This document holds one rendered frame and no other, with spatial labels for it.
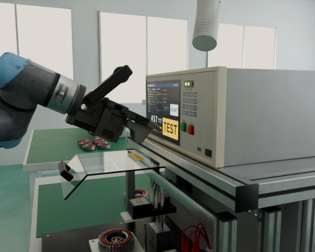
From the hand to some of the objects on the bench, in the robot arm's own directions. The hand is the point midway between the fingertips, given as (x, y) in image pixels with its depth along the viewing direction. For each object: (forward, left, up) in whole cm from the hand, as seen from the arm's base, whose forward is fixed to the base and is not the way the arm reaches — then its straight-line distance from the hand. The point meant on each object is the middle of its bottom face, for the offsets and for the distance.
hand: (157, 126), depth 69 cm
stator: (-5, +21, -40) cm, 46 cm away
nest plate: (-5, +21, -42) cm, 47 cm away
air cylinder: (+9, +21, -42) cm, 47 cm away
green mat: (+19, +73, -43) cm, 87 cm away
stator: (+16, +64, -43) cm, 78 cm away
